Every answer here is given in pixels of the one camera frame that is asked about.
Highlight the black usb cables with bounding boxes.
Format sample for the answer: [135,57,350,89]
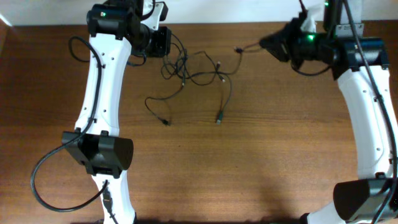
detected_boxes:
[144,32,265,127]

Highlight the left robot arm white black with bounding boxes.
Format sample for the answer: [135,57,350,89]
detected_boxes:
[62,1,171,223]

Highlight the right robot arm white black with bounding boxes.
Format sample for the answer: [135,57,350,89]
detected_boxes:
[259,1,397,223]

